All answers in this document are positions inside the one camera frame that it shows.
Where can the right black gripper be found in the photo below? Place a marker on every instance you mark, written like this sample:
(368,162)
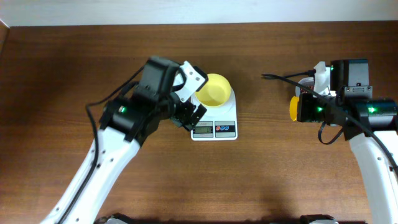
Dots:
(302,111)

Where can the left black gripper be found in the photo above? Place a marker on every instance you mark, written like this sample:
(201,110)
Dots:
(182,119)

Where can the red adzuki beans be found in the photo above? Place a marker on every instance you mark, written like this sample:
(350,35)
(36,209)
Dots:
(303,91)

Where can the yellow measuring scoop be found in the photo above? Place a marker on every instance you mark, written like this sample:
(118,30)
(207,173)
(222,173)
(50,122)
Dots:
(293,107)

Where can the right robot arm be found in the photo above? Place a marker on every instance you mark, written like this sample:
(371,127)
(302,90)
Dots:
(370,127)

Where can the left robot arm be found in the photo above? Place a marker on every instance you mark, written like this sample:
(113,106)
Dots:
(131,114)

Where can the white digital kitchen scale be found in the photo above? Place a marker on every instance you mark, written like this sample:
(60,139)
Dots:
(218,123)

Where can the yellow plastic bowl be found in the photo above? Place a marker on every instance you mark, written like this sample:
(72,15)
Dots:
(215,92)

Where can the clear plastic bean container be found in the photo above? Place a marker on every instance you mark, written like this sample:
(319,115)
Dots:
(308,82)

